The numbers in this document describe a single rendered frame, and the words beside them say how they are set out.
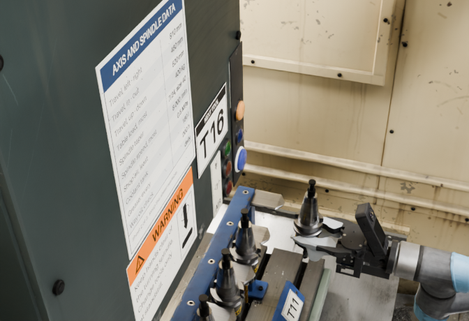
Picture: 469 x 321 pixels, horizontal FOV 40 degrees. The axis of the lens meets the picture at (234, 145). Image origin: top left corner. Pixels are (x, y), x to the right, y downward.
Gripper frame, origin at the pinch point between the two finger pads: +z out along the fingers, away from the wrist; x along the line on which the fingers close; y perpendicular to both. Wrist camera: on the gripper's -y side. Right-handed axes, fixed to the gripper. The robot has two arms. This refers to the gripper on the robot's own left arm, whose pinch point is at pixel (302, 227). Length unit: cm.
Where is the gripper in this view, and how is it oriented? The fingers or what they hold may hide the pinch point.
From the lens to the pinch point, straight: 139.3
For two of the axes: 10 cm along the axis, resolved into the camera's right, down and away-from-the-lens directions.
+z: -9.5, -2.0, 2.6
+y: -0.1, 8.0, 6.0
